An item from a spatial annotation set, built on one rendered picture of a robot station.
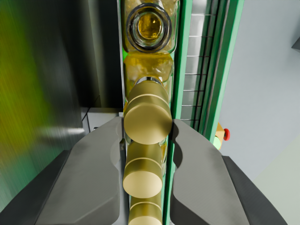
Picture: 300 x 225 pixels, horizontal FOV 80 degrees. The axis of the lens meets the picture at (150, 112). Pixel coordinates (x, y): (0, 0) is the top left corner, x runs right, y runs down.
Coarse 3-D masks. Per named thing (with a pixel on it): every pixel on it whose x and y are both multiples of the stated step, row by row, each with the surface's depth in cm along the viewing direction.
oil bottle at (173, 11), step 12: (120, 0) 17; (132, 0) 15; (144, 0) 15; (156, 0) 15; (168, 0) 15; (168, 12) 15; (144, 24) 18; (156, 24) 18; (144, 36) 19; (132, 48) 17; (168, 48) 17
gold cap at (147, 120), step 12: (144, 84) 15; (156, 84) 15; (132, 96) 14; (144, 96) 12; (156, 96) 13; (132, 108) 12; (144, 108) 12; (156, 108) 12; (168, 108) 13; (132, 120) 12; (144, 120) 12; (156, 120) 12; (168, 120) 12; (132, 132) 13; (144, 132) 12; (156, 132) 12; (168, 132) 13
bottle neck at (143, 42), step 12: (132, 12) 11; (144, 12) 11; (156, 12) 11; (132, 24) 11; (168, 24) 11; (132, 36) 12; (156, 36) 15; (168, 36) 12; (144, 48) 12; (156, 48) 12
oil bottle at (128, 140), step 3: (126, 102) 23; (126, 105) 22; (123, 111) 22; (123, 114) 22; (126, 135) 22; (126, 138) 22; (129, 138) 22; (165, 138) 22; (126, 141) 22; (129, 141) 22; (162, 141) 22; (165, 141) 23; (159, 144) 22; (162, 144) 23
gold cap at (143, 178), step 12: (132, 144) 18; (144, 144) 17; (156, 144) 18; (132, 156) 16; (144, 156) 16; (156, 156) 16; (132, 168) 15; (144, 168) 14; (156, 168) 15; (132, 180) 15; (144, 180) 15; (156, 180) 15; (132, 192) 15; (144, 192) 15; (156, 192) 15
